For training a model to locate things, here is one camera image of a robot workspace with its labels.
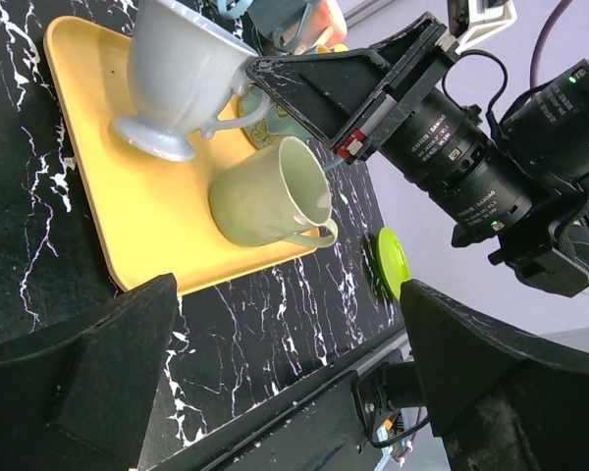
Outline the lime green plate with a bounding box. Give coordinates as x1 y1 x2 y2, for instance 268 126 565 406
376 227 411 300

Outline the pale green mug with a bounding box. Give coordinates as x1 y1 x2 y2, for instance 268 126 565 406
209 136 339 248

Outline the pink mug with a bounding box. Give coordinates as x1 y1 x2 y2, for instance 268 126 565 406
299 0 348 52

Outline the pale blue-grey mug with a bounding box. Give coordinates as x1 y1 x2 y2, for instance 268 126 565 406
113 1 273 162

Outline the light blue faceted mug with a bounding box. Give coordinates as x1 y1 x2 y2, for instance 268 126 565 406
214 0 253 20

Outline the yellow plastic tray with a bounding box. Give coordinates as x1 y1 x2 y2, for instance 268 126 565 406
44 16 312 295

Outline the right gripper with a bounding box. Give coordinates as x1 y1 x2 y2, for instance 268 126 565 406
246 13 544 231

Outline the grey-blue faceted mug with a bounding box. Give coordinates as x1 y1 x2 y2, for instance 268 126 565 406
246 0 320 53

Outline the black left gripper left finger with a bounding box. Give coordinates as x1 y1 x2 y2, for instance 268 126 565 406
0 274 178 470

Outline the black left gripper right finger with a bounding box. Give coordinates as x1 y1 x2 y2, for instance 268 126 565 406
401 280 589 470

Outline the orange-inside blue floral mug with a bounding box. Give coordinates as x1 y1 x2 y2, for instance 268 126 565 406
236 87 313 149

